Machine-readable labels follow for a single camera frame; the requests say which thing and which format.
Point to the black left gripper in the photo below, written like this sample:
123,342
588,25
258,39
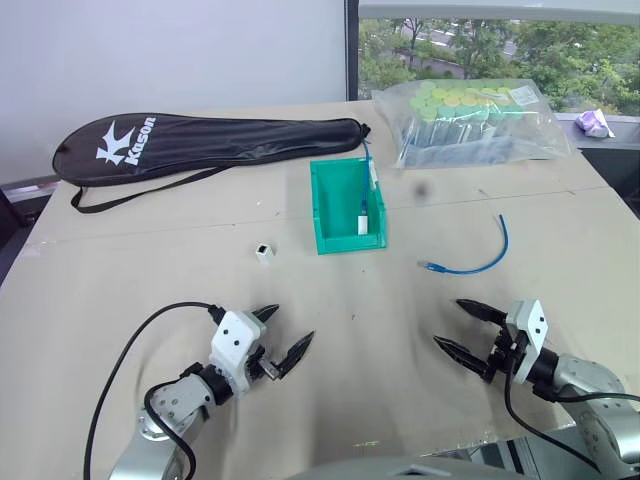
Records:
257,367

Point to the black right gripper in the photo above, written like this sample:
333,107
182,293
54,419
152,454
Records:
505,352

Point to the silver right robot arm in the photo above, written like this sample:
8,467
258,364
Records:
585,375

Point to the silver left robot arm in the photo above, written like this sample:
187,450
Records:
175,400

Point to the green plastic bin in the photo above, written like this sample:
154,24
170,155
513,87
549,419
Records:
340,200

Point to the clear plastic bag of parts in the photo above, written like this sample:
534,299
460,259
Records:
475,125

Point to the black Kason racket bag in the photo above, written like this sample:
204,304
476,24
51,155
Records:
200,140

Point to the dark grey window ledge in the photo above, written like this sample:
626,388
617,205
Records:
612,165

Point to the purple and white cloth bundle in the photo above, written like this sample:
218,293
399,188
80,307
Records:
594,124

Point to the black low furniture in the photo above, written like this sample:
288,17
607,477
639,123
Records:
22,205

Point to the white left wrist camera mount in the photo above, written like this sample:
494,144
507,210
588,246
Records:
232,345

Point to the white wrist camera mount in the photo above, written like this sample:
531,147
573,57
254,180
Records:
532,330
232,345

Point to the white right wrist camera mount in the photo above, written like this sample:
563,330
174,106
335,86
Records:
532,330

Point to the black window frame post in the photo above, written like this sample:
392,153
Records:
352,50

